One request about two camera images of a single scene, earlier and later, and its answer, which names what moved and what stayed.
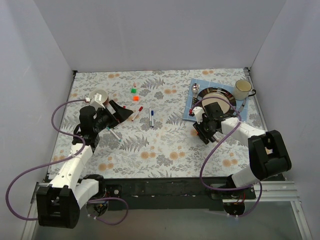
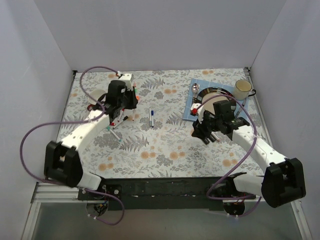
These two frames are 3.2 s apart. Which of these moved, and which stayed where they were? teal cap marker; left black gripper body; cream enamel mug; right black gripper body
Moved: left black gripper body
Stayed: teal cap marker; cream enamel mug; right black gripper body
